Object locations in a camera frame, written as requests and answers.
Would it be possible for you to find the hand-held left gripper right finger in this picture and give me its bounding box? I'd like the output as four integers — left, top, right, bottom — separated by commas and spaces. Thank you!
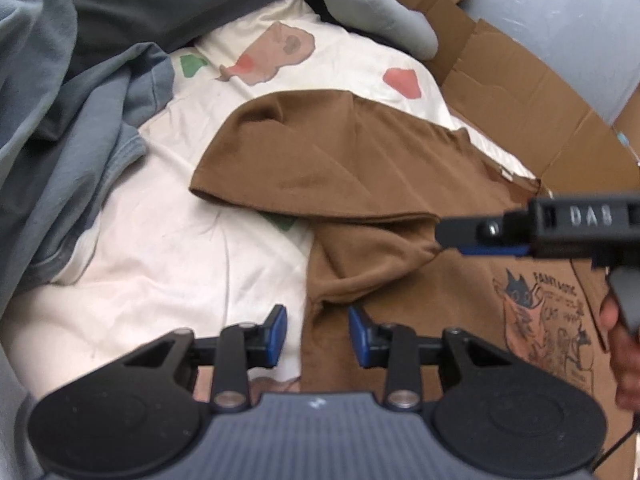
348, 305, 516, 410

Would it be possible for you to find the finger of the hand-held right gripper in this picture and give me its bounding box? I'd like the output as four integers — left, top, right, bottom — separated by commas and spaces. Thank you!
434, 210, 532, 258

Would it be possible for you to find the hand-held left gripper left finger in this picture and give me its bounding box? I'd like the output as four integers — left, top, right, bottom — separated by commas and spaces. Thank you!
124, 305, 288, 411

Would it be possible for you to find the brown printed t-shirt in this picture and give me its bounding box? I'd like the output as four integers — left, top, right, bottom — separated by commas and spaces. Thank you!
189, 89, 640, 480

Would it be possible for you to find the person's right hand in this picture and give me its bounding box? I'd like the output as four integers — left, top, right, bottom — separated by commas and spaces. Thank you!
599, 290, 640, 411

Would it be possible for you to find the cream bear print blanket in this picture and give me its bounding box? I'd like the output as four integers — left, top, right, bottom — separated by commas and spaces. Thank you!
0, 0, 538, 396

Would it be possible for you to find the brown cardboard sheet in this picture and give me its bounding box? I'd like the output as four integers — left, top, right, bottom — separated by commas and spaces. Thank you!
365, 0, 640, 201

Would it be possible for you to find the grey appliance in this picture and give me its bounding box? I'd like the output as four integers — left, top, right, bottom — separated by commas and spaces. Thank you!
457, 0, 640, 126

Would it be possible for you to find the grey neck pillow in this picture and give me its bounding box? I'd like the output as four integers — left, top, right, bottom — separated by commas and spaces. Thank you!
305, 0, 440, 61

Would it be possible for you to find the blue grey garment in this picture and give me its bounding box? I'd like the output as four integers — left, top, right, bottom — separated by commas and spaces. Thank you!
0, 42, 176, 286

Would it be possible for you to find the dark grey pillow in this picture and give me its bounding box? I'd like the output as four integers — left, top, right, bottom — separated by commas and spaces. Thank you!
60, 0, 311, 61

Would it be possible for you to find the black cable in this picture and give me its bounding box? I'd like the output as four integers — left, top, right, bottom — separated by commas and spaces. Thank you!
592, 425, 640, 473

